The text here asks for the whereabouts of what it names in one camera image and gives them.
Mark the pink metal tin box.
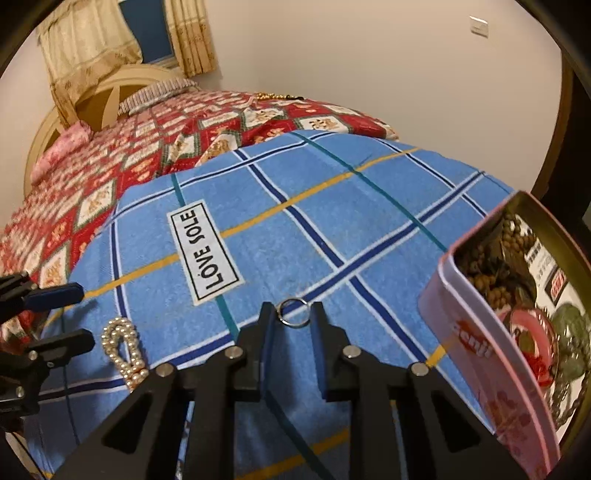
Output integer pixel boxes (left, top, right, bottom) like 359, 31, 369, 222
418, 190, 591, 480

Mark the small metal ring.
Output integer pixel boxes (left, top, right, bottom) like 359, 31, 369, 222
277, 298, 309, 328

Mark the brown door frame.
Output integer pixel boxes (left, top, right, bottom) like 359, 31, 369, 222
529, 46, 576, 200

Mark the brown wooden bead necklace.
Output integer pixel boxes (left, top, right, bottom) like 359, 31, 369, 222
456, 216, 542, 311

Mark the pink bangle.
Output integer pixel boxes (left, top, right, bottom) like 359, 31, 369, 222
508, 307, 562, 389

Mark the white pearl necklace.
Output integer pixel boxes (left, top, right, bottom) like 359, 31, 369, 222
100, 318, 151, 391

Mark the green jade bangle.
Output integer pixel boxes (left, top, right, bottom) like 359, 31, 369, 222
549, 302, 591, 385

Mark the wide yellow curtain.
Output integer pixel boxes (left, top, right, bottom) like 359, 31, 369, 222
37, 0, 145, 126

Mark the window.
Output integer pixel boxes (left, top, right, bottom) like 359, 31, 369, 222
117, 0, 179, 66

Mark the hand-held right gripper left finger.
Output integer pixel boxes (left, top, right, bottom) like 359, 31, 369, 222
54, 302, 278, 480

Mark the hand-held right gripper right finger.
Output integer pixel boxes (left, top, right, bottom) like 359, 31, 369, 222
310, 302, 529, 480

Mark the red cord pendant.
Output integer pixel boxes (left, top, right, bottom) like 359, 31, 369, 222
530, 354, 556, 385

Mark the red printed bedsheet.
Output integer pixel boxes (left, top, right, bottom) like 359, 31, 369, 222
0, 90, 400, 326

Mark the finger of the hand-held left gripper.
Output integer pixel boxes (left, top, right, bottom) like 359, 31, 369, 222
0, 329, 96, 370
0, 272, 86, 320

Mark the narrow yellow curtain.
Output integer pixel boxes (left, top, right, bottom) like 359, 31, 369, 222
166, 0, 218, 78

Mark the striped pillow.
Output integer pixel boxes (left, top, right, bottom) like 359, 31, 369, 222
117, 78, 200, 116

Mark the white paper packet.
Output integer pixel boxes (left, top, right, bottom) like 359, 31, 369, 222
526, 237, 583, 306

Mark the cream wooden headboard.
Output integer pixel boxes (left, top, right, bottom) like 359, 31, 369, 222
23, 65, 186, 186

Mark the blue plaid towel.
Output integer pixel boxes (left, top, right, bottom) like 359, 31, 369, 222
28, 130, 518, 480

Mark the pink pillow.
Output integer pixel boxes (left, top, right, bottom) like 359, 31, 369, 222
30, 122, 94, 185

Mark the metal ball bead chain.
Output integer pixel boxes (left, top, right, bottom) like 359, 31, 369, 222
549, 382, 588, 428

